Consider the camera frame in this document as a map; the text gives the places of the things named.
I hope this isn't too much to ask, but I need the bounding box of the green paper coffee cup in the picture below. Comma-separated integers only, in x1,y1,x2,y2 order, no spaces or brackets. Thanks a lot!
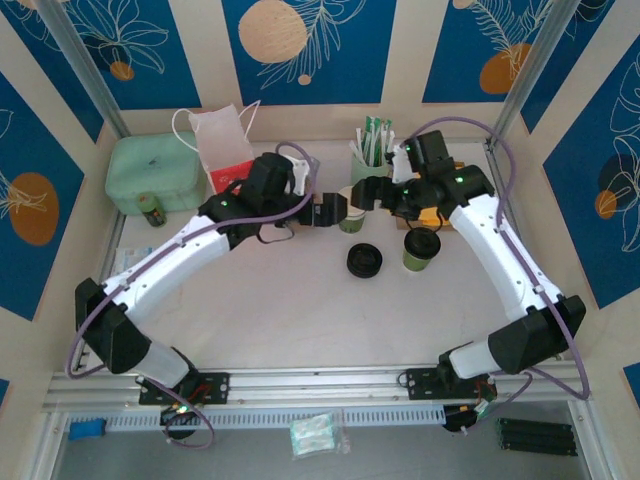
402,227,442,274
337,185,370,235

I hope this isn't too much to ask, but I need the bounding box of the red white paper bag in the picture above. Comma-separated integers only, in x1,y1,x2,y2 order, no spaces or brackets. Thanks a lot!
172,101,262,196

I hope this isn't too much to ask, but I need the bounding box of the mint green straw holder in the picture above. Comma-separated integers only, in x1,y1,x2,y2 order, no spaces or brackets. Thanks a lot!
349,149,394,187

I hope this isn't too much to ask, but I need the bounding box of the small green bottle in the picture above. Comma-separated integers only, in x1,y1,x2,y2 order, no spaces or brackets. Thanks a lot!
138,192,168,229

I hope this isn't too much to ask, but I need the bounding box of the mint green storage case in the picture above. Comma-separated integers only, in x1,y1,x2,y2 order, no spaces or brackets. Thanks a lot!
104,130,209,217

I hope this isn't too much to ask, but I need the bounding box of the white blue sachet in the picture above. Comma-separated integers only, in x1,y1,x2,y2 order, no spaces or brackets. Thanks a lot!
112,246,154,281

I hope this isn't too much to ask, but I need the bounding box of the black controller board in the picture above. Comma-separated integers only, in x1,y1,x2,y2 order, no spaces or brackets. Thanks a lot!
443,402,494,435
159,402,202,426

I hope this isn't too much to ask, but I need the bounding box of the clear bag of green packets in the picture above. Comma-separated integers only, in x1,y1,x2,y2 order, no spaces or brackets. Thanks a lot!
288,408,352,459

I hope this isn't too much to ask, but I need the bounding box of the black slotted rack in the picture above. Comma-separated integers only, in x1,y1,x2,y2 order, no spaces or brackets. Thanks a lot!
494,417,579,457

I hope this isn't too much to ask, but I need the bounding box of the blue plastic object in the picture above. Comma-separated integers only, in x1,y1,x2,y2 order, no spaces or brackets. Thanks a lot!
67,418,106,442

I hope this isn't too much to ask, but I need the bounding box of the thin black left camera cable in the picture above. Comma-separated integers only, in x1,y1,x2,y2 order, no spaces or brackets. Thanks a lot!
257,224,294,247

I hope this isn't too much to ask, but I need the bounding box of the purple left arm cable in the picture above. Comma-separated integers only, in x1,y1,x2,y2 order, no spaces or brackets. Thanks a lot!
66,142,321,381

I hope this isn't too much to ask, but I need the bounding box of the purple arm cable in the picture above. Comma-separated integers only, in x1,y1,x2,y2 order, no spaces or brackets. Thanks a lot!
66,142,321,381
409,116,592,401

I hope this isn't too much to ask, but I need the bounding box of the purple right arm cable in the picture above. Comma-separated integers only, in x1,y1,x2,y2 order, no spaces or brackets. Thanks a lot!
409,116,592,401

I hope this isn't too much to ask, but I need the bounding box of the long aluminium mounting rail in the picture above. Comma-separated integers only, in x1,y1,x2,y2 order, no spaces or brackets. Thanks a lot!
42,362,594,414

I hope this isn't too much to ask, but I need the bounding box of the aluminium frame post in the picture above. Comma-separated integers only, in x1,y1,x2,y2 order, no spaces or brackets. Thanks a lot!
487,0,584,151
37,0,134,139

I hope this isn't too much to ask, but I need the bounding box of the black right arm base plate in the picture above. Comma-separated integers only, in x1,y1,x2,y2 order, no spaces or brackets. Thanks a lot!
404,366,496,401

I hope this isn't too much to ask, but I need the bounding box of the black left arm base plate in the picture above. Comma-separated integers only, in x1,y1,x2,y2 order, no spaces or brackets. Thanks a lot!
138,370,232,406

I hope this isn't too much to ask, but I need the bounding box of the white slotted cable duct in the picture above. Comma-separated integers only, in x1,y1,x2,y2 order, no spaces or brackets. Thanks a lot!
64,405,446,432

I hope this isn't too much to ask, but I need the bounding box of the short purple cable loop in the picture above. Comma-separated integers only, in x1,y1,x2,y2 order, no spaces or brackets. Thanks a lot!
164,407,215,449

